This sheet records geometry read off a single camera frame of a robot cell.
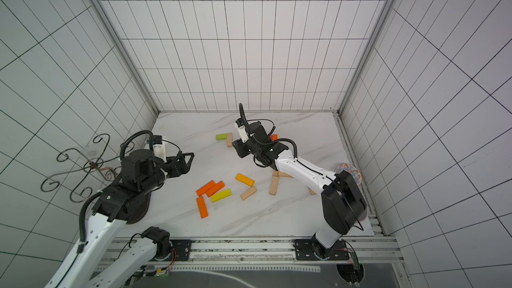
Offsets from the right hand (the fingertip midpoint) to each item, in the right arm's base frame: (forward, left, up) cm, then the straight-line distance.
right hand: (239, 136), depth 84 cm
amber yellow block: (-11, -2, -20) cm, 23 cm away
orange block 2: (-17, +11, -18) cm, 27 cm away
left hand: (-16, +18, +5) cm, 25 cm away
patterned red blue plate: (-5, -52, -16) cm, 55 cm away
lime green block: (+12, +13, -18) cm, 26 cm away
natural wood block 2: (-15, -33, -19) cm, 41 cm away
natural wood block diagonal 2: (-17, -4, -20) cm, 26 cm away
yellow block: (-19, +8, -19) cm, 28 cm away
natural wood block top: (+11, +9, -20) cm, 24 cm away
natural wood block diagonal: (-8, -16, -18) cm, 26 cm away
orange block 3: (-25, +15, -19) cm, 34 cm away
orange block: (-17, +16, -19) cm, 30 cm away
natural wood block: (-24, -18, +14) cm, 33 cm away
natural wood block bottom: (-13, -16, -20) cm, 29 cm away
